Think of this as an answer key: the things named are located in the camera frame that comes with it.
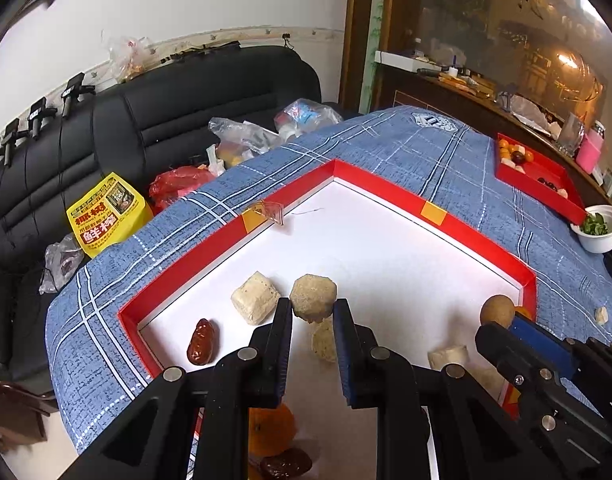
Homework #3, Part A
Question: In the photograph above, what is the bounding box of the orange tangerine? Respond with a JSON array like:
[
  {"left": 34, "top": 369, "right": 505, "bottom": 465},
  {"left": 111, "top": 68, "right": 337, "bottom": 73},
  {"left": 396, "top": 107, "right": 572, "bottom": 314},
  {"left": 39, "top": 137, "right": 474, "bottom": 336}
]
[
  {"left": 248, "top": 403, "right": 297, "bottom": 457},
  {"left": 515, "top": 306, "right": 534, "bottom": 321}
]

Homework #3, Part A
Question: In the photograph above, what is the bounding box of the white cane chunk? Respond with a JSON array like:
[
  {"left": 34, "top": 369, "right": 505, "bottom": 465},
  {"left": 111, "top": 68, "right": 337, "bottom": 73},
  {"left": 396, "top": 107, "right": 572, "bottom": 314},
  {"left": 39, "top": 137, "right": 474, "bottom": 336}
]
[
  {"left": 289, "top": 274, "right": 337, "bottom": 323},
  {"left": 594, "top": 307, "right": 609, "bottom": 326},
  {"left": 427, "top": 344, "right": 470, "bottom": 370},
  {"left": 311, "top": 318, "right": 336, "bottom": 363}
]

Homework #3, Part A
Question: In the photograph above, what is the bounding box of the dark red jujube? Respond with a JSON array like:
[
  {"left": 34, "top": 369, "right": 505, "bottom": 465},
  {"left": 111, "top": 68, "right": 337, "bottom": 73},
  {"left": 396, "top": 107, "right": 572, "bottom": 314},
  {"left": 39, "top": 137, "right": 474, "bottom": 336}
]
[{"left": 187, "top": 318, "right": 217, "bottom": 366}]

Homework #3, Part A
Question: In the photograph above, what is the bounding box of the small dark jujube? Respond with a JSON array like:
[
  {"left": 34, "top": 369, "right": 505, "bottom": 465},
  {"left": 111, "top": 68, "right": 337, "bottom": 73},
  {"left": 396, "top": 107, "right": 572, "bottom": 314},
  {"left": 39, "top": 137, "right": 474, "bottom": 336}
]
[{"left": 260, "top": 448, "right": 312, "bottom": 480}]

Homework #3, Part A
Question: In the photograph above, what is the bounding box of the white sugarcane chunk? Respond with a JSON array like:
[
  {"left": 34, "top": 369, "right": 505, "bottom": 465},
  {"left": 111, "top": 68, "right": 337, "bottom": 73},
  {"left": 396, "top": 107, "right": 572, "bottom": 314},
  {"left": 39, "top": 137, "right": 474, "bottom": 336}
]
[{"left": 231, "top": 272, "right": 280, "bottom": 325}]

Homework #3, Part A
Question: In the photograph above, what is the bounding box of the white cup with greens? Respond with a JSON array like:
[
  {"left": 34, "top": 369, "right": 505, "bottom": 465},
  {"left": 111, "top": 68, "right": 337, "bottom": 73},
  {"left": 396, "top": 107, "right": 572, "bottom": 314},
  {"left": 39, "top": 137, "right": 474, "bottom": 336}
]
[{"left": 570, "top": 205, "right": 612, "bottom": 254}]

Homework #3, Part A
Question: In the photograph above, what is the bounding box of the near red tray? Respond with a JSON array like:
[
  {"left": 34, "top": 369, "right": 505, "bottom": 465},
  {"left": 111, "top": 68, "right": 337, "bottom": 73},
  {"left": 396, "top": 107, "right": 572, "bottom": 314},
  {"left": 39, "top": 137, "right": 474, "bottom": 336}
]
[{"left": 117, "top": 158, "right": 538, "bottom": 480}]

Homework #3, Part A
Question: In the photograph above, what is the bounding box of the red tray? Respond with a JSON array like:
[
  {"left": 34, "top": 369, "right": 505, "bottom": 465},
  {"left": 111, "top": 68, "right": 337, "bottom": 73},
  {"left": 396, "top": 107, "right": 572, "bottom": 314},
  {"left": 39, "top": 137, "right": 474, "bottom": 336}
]
[
  {"left": 494, "top": 133, "right": 586, "bottom": 226},
  {"left": 117, "top": 158, "right": 538, "bottom": 480}
]

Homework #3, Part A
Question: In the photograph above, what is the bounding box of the far red tray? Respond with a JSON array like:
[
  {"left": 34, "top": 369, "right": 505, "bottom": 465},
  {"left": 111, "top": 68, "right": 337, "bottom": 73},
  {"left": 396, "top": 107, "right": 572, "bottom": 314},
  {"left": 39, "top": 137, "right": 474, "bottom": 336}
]
[{"left": 494, "top": 133, "right": 586, "bottom": 226}]

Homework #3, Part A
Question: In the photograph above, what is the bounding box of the pink thermos bottle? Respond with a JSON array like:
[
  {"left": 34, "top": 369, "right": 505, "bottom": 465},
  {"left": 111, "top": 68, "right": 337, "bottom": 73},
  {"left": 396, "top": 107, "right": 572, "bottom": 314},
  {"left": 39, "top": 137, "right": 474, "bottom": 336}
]
[{"left": 576, "top": 128, "right": 604, "bottom": 174}]

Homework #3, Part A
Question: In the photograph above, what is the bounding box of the blue plaid tablecloth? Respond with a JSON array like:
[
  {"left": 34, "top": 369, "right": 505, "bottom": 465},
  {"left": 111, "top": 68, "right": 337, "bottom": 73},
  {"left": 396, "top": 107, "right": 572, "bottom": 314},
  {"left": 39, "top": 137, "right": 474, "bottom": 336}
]
[{"left": 46, "top": 106, "right": 612, "bottom": 452}]

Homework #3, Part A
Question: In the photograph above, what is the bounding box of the glass tumbler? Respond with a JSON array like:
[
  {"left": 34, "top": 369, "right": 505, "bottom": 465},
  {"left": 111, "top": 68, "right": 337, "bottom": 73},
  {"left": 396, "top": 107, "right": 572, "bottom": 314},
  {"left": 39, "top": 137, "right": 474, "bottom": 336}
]
[{"left": 556, "top": 113, "right": 584, "bottom": 157}]

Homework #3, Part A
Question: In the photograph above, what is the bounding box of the yellow plastic bag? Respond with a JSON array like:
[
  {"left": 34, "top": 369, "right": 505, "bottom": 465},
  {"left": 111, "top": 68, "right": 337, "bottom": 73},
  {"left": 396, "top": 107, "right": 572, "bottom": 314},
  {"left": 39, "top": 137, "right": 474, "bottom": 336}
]
[{"left": 66, "top": 172, "right": 153, "bottom": 258}]

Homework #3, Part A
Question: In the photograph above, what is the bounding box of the red plastic bag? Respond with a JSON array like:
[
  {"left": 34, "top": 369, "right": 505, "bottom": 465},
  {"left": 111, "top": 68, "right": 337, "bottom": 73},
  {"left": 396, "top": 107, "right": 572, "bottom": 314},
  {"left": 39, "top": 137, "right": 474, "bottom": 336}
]
[{"left": 149, "top": 165, "right": 215, "bottom": 214}]

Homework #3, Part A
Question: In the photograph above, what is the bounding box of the clear plastic bag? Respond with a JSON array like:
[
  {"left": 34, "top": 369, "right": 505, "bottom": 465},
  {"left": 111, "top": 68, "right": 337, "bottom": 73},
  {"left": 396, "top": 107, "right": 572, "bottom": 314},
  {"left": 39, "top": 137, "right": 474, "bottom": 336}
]
[{"left": 208, "top": 117, "right": 284, "bottom": 169}]

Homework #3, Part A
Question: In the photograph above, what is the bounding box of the wooden sideboard cabinet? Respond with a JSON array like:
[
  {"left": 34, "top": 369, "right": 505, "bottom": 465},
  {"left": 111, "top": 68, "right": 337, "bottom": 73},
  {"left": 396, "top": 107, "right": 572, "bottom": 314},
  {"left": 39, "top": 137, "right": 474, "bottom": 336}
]
[{"left": 339, "top": 0, "right": 612, "bottom": 205}]

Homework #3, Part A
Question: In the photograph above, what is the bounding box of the black leather sofa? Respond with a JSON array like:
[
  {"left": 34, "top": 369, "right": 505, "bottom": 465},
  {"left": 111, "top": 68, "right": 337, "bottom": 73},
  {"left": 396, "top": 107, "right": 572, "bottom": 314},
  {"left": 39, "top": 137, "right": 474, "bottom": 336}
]
[{"left": 0, "top": 46, "right": 322, "bottom": 394}]

